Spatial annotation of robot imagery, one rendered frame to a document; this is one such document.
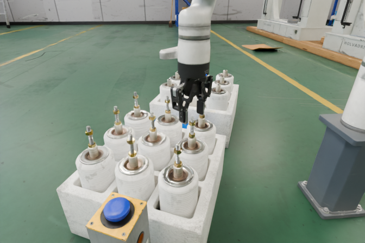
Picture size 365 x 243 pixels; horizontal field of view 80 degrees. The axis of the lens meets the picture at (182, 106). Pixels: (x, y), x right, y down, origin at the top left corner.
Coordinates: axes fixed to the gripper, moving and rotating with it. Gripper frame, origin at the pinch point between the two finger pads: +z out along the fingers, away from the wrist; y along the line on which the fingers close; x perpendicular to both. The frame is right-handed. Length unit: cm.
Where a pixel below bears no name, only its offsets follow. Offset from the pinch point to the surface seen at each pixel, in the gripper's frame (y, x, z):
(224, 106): 39.3, 12.7, 16.2
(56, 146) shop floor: -16, 69, 35
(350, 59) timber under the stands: 243, -14, 29
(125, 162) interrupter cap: -16.6, 8.2, 10.2
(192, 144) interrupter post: -0.7, -0.6, 9.0
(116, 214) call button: -29.1, -8.8, 2.5
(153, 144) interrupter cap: -6.5, 8.6, 10.2
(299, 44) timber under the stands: 307, 52, 29
